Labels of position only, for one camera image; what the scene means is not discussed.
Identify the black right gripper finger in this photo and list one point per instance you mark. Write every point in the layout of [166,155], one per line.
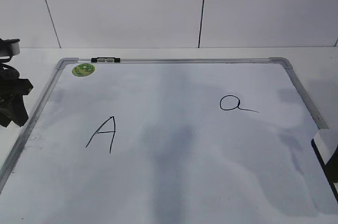
[330,160]

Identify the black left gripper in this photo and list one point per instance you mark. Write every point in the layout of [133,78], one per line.
[13,88]

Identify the white whiteboard eraser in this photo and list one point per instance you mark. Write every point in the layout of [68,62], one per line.
[320,142]

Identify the green round magnet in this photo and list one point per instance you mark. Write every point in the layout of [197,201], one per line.
[83,70]

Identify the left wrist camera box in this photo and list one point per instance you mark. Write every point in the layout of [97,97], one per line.
[9,47]

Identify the white whiteboard with aluminium frame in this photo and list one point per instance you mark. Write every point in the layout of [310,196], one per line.
[165,141]

